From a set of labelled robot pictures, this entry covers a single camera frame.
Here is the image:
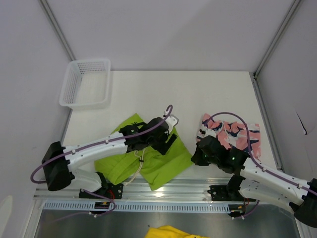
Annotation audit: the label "lime green shorts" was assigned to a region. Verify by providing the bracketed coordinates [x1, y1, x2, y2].
[94, 113, 194, 191]

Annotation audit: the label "pink shark print shorts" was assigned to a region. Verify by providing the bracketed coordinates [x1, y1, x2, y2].
[196, 114, 261, 160]

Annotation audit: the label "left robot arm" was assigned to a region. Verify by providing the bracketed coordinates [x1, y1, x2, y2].
[42, 115, 178, 198]

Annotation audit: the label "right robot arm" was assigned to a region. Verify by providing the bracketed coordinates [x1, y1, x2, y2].
[191, 135, 317, 228]

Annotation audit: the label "white perforated plastic basket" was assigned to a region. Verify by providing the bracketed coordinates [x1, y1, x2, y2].
[59, 58, 112, 110]

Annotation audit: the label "yellow cloth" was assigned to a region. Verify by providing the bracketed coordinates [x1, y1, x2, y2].
[145, 226, 204, 238]

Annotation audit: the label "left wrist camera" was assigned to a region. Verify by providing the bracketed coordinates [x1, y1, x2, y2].
[164, 115, 179, 131]

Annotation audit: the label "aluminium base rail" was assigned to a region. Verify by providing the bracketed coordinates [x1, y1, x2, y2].
[33, 178, 229, 202]

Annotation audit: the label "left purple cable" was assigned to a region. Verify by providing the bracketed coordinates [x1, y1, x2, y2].
[30, 105, 174, 223]

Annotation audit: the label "slotted cable duct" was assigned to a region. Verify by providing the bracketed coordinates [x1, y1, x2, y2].
[43, 200, 240, 214]

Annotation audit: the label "right aluminium frame post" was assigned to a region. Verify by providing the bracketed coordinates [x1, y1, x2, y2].
[252, 0, 305, 80]

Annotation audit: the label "aluminium frame post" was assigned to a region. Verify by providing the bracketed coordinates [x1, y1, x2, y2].
[252, 0, 305, 80]
[38, 0, 76, 61]

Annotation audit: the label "left aluminium frame post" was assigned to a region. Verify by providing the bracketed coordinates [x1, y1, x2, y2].
[38, 0, 76, 61]

